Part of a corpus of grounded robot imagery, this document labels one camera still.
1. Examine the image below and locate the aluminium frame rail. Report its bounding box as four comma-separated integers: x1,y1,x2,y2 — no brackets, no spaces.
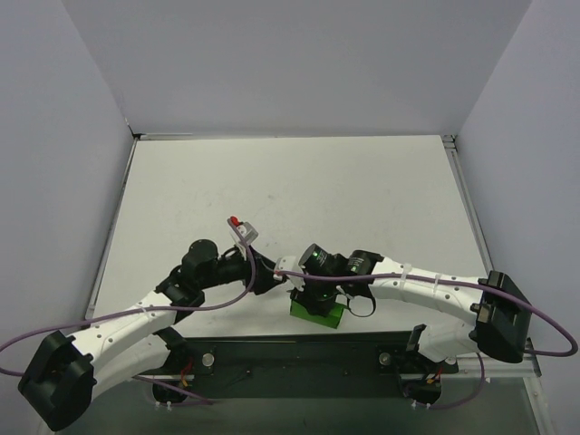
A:
441,135,495,274

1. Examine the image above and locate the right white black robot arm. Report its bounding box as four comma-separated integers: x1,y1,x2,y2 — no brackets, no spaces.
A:
277,244,530,363

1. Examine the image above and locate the green paper box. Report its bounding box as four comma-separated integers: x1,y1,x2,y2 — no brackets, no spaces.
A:
289,299,346,329

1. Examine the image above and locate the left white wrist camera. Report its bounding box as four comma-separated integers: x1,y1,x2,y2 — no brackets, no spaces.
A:
227,216,259,259

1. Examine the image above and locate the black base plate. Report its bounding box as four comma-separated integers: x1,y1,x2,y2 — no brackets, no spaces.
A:
150,332,459,400

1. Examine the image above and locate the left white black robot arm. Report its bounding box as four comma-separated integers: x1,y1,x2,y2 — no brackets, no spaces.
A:
18,239,292,431

